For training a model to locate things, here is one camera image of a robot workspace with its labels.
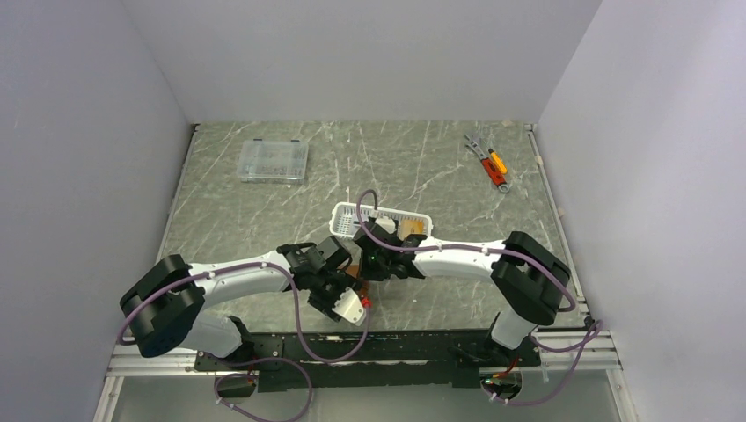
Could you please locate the white plastic basket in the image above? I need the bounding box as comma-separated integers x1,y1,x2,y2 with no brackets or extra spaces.
329,202,434,240

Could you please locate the brown leather card holder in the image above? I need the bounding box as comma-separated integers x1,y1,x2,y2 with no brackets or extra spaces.
345,264,370,296

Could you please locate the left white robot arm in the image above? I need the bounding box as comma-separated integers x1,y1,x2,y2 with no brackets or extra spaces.
117,236,367,369

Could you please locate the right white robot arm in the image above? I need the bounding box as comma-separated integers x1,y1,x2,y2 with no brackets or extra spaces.
353,222,575,365

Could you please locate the red adjustable wrench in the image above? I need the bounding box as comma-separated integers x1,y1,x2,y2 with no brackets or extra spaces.
480,158,509,193

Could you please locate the clear plastic organizer box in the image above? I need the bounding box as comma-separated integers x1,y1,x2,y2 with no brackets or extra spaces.
236,138,309,185

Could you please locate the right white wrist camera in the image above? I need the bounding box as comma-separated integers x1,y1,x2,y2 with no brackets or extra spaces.
376,216,398,234

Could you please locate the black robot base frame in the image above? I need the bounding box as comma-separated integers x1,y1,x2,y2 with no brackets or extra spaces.
194,329,544,392

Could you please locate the yellow handled screwdriver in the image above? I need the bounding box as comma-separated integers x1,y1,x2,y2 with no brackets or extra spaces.
488,149,508,175

